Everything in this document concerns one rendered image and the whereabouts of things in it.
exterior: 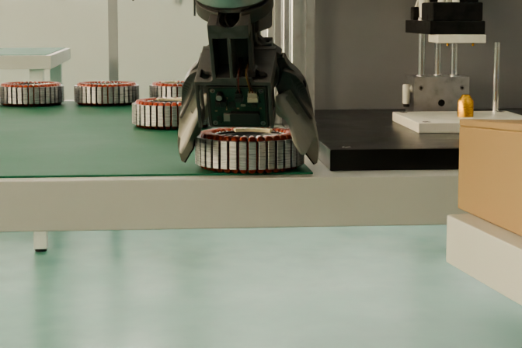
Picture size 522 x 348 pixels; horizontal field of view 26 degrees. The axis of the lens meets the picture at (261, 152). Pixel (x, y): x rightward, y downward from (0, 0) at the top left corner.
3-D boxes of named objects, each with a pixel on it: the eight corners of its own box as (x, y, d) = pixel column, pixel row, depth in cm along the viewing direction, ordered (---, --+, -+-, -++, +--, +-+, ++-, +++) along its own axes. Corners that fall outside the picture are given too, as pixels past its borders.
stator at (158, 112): (216, 129, 153) (216, 102, 153) (133, 130, 152) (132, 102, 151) (208, 121, 164) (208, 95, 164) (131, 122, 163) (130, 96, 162)
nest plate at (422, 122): (545, 132, 131) (545, 121, 131) (418, 133, 130) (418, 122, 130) (506, 120, 146) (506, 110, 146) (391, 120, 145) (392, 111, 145)
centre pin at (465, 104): (475, 116, 137) (475, 95, 137) (459, 117, 137) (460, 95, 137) (471, 115, 139) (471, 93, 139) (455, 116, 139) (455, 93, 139)
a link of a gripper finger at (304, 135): (311, 192, 111) (256, 127, 107) (314, 155, 116) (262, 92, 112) (337, 179, 110) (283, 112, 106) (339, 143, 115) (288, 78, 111)
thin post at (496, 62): (502, 120, 145) (505, 42, 144) (491, 120, 145) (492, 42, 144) (499, 119, 147) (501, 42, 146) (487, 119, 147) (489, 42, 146)
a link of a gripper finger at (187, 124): (151, 175, 112) (192, 111, 107) (161, 140, 117) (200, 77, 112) (179, 189, 113) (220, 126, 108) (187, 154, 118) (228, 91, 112)
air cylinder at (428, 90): (468, 116, 150) (469, 75, 150) (413, 117, 150) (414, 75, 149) (459, 113, 155) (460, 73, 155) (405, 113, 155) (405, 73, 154)
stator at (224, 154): (299, 175, 110) (299, 137, 110) (186, 173, 111) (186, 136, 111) (307, 161, 121) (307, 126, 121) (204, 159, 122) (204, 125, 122)
